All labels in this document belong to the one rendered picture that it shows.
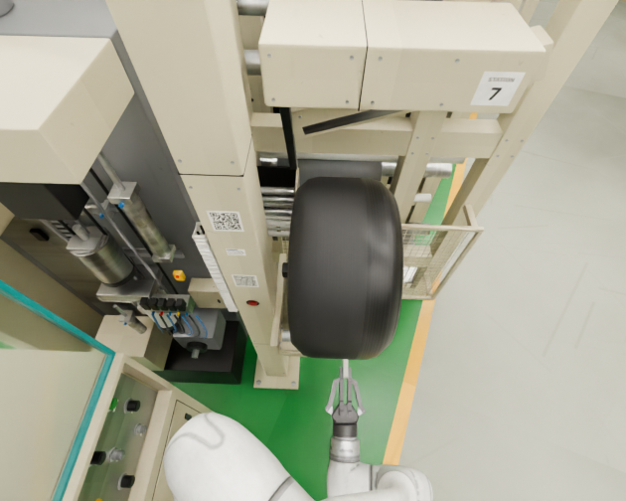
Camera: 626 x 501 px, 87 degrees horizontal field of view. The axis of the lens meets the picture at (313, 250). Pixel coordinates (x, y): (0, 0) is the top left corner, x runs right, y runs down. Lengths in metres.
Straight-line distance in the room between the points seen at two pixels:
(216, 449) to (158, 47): 0.59
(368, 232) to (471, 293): 1.86
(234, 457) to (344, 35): 0.83
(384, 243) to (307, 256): 0.19
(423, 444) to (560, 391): 0.93
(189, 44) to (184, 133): 0.16
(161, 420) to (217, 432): 0.70
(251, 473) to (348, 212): 0.59
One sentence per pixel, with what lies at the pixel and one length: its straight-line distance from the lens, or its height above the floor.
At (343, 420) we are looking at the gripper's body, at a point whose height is 0.98.
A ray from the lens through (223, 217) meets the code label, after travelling 0.79.
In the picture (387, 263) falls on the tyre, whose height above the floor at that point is 1.43.
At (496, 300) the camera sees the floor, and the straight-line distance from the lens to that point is 2.69.
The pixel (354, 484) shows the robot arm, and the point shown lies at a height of 0.99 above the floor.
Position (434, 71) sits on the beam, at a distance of 0.87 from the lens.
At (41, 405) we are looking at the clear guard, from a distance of 0.85.
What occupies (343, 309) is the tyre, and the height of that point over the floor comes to 1.36.
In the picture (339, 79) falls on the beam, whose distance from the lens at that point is 0.85.
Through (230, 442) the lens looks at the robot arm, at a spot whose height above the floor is 1.51.
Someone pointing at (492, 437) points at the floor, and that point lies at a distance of 2.36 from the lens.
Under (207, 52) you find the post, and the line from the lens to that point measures 0.56.
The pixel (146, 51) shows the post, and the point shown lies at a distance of 0.59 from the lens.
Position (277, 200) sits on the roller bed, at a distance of 1.32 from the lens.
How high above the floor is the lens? 2.12
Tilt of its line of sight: 56 degrees down
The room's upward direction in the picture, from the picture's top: 1 degrees clockwise
